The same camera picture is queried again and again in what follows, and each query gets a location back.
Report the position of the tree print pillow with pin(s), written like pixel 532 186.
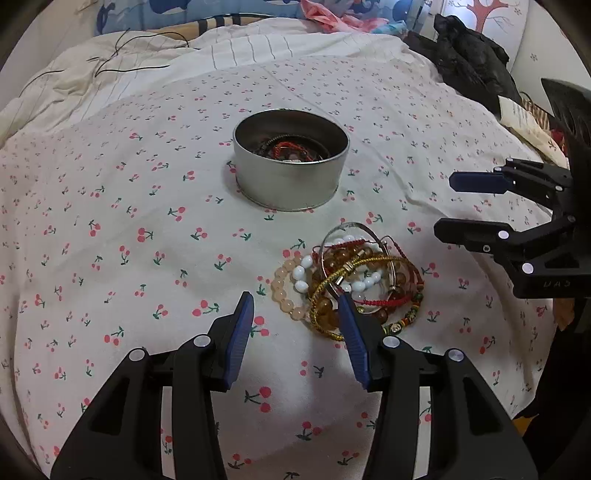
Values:
pixel 494 18

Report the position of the cherry print bed sheet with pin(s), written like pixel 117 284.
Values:
pixel 138 258

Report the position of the black cloth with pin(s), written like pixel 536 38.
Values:
pixel 471 60

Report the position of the pink cloth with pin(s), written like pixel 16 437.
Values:
pixel 323 14

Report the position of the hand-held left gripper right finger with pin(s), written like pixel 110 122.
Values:
pixel 353 337

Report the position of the whale print pillow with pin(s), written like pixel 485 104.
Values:
pixel 138 14

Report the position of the round metal tin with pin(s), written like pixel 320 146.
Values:
pixel 286 184

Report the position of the silver bangle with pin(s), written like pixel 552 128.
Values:
pixel 344 271
pixel 351 225

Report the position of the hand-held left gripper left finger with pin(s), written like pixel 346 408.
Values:
pixel 240 341

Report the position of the tan striped pillow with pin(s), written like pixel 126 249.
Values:
pixel 231 22

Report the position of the white paper booklet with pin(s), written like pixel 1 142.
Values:
pixel 521 117

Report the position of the cream striped blanket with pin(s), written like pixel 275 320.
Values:
pixel 138 83

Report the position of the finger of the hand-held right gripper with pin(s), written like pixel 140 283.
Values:
pixel 466 233
pixel 475 182

